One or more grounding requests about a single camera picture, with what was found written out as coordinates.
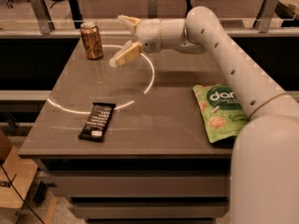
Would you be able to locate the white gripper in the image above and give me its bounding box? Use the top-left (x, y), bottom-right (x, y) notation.
top-left (109, 15), bottom-right (186, 67)

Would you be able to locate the orange soda can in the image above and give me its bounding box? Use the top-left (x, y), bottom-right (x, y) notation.
top-left (80, 21), bottom-right (104, 60)

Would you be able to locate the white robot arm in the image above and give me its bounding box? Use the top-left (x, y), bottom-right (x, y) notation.
top-left (110, 7), bottom-right (299, 224)

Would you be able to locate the black chocolate bar wrapper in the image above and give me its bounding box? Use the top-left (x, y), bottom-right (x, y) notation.
top-left (78, 103), bottom-right (116, 142)

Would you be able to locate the green dang chips bag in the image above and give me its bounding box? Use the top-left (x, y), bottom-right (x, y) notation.
top-left (192, 84), bottom-right (249, 143)

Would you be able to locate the grey drawer cabinet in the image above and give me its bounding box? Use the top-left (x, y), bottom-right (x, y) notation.
top-left (31, 157), bottom-right (235, 224)

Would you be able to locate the wooden box on floor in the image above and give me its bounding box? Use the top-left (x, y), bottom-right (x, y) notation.
top-left (0, 131), bottom-right (38, 224)

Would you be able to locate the middle metal rail bracket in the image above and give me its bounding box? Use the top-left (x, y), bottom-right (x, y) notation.
top-left (148, 0), bottom-right (158, 19)

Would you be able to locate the metal rail bracket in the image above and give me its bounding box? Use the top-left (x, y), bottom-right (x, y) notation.
top-left (255, 0), bottom-right (279, 33)
top-left (29, 0), bottom-right (52, 35)
top-left (148, 0), bottom-right (158, 19)

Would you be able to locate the left metal rail bracket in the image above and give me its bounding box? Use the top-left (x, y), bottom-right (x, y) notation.
top-left (29, 0), bottom-right (52, 35)

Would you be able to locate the horizontal metal rail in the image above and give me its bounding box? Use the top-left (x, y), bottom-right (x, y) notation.
top-left (0, 27), bottom-right (299, 37)

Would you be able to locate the right metal rail bracket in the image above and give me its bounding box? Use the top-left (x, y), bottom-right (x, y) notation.
top-left (255, 0), bottom-right (279, 33)

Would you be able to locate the black floor cable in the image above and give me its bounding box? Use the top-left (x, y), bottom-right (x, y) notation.
top-left (0, 165), bottom-right (46, 224)

